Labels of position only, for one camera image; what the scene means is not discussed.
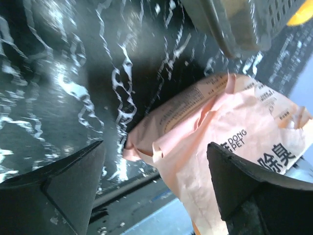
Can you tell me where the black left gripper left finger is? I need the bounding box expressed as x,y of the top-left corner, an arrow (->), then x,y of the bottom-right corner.
0,141 -> 105,235

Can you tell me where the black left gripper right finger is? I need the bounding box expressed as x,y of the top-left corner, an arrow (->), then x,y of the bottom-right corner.
207,142 -> 313,235

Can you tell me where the pink cat litter bag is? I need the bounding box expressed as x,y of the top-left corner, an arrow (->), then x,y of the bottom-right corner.
123,73 -> 313,235

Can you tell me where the yellow plastic litter scoop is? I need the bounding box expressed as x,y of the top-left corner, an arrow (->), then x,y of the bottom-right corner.
287,0 -> 313,26

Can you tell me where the grey plastic litter box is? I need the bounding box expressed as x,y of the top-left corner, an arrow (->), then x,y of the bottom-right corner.
181,0 -> 305,59

